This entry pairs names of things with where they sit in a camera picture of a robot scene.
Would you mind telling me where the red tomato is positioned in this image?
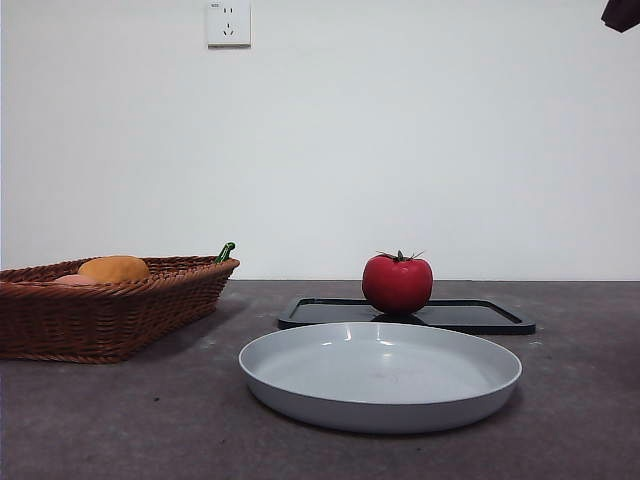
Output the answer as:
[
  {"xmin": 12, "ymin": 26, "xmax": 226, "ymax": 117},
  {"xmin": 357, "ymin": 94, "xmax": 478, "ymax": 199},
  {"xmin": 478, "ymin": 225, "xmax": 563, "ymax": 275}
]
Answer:
[{"xmin": 361, "ymin": 249, "xmax": 434, "ymax": 315}]

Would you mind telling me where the white wall socket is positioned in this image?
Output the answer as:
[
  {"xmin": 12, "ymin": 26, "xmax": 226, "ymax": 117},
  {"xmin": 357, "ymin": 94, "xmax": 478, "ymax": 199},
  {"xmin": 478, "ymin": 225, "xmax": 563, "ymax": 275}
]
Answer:
[{"xmin": 208, "ymin": 0, "xmax": 253, "ymax": 50}]

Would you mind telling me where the dark rectangular tray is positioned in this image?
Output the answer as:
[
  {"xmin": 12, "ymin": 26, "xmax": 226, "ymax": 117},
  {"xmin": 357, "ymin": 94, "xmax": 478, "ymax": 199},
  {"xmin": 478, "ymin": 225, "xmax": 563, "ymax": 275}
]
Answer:
[{"xmin": 277, "ymin": 295, "xmax": 537, "ymax": 336}]

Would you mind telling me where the brown wicker basket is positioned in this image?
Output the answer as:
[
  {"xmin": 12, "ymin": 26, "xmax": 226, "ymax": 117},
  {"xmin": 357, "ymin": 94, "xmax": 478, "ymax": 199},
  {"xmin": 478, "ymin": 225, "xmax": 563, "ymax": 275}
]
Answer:
[{"xmin": 0, "ymin": 254, "xmax": 241, "ymax": 365}]

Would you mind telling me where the pale grey round plate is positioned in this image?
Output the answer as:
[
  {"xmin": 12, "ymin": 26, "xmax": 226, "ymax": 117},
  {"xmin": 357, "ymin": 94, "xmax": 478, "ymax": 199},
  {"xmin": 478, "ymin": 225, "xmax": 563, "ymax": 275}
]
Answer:
[{"xmin": 238, "ymin": 321, "xmax": 524, "ymax": 435}]

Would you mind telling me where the orange-yellow potato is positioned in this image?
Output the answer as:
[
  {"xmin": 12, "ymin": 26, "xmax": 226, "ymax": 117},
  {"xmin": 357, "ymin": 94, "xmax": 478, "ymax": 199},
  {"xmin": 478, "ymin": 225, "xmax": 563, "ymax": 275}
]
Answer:
[{"xmin": 78, "ymin": 255, "xmax": 151, "ymax": 284}]

